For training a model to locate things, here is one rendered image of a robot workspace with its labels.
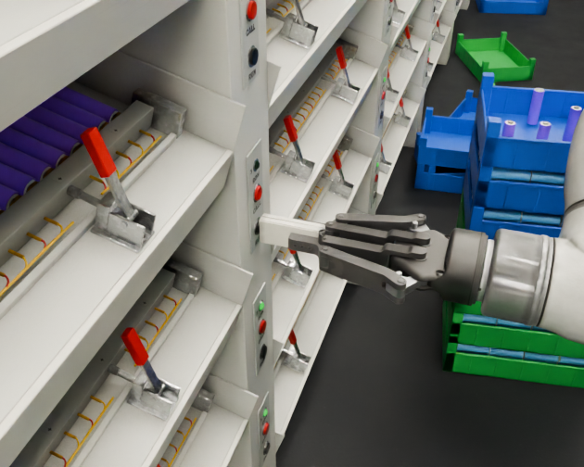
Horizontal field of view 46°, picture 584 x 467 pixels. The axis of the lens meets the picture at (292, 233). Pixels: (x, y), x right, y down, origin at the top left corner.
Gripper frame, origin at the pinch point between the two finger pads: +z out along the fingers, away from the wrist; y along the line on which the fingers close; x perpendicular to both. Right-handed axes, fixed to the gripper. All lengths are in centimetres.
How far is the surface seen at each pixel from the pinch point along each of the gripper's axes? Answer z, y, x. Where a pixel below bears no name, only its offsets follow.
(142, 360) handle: 6.9, -21.0, -0.9
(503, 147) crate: -21, 45, -10
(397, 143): 6, 108, -46
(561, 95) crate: -29, 66, -9
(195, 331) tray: 7.0, -10.9, -6.6
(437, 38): 7, 186, -44
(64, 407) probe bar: 11.7, -26.4, -2.7
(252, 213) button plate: 4.0, -1.3, 2.6
